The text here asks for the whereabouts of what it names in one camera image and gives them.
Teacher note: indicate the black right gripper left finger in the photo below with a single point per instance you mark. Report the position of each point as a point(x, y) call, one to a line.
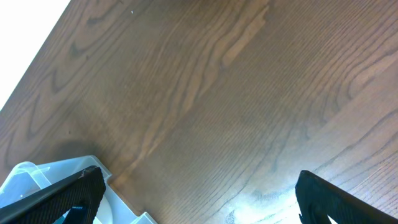
point(77, 196)

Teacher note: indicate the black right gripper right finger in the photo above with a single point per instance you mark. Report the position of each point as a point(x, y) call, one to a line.
point(321, 202)

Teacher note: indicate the clear plastic storage container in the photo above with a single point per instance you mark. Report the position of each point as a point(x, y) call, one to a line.
point(27, 178)

